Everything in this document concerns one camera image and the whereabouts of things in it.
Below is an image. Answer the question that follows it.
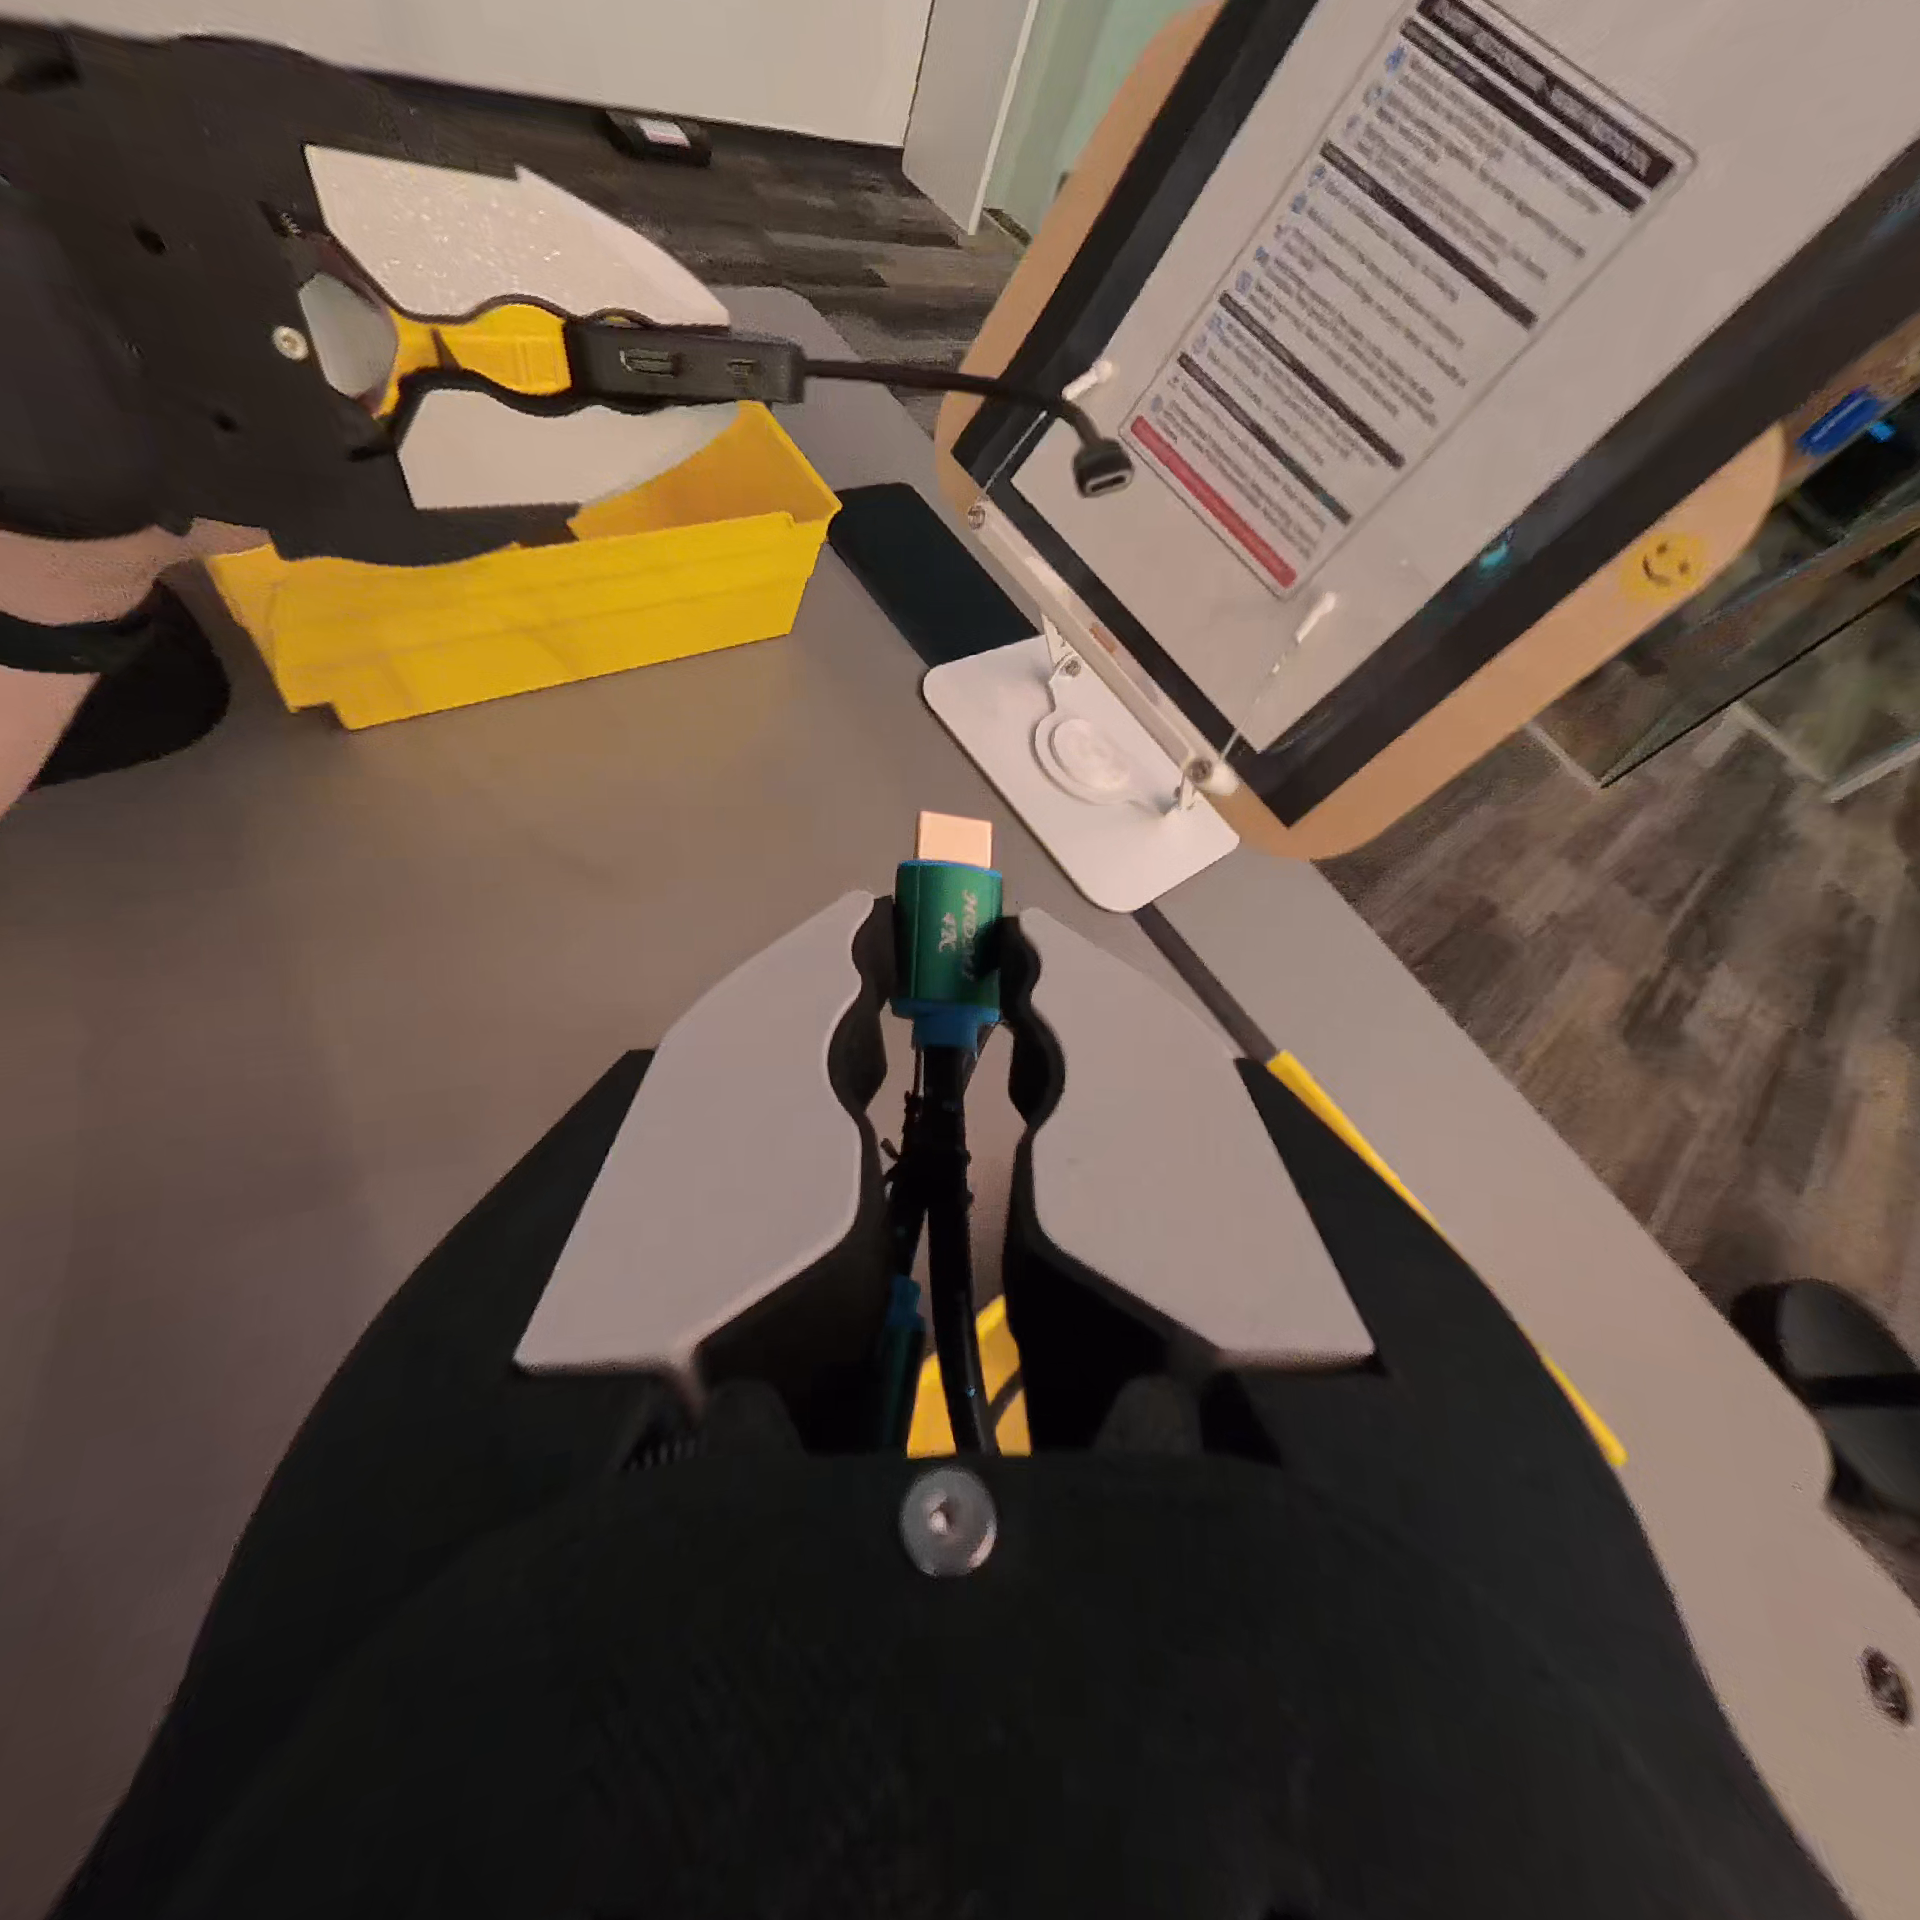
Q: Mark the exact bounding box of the thick braided HDMI cable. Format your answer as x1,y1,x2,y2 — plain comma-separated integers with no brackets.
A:
877,809,1038,1461

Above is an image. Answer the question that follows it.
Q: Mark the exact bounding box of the yellow divided plastic bin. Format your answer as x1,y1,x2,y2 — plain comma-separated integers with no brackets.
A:
202,299,842,731

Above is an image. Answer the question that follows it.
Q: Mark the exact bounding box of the instruction sheet in clear sleeve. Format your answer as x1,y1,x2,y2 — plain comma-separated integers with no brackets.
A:
1009,0,1920,752

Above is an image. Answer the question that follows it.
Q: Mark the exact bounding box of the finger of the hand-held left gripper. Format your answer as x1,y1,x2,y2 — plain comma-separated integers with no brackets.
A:
299,141,733,337
382,367,767,511

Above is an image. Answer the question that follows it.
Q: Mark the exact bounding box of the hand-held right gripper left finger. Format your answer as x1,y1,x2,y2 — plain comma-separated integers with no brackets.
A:
515,892,886,1453

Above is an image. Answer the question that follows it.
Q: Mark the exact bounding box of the black backing sheet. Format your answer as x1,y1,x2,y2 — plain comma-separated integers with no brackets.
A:
951,0,1920,828

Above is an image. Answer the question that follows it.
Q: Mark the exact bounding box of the white stand base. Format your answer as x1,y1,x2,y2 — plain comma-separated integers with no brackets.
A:
921,598,1243,913

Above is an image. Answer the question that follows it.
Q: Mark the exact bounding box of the black USB-C adapter dongle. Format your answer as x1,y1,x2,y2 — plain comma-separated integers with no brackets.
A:
567,310,1138,501

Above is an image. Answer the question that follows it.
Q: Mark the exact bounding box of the instruction sheet on stand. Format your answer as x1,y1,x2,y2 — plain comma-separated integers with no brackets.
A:
932,0,1795,861

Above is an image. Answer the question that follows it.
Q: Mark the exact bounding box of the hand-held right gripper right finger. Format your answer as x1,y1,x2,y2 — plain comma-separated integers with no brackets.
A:
1002,902,1378,1453

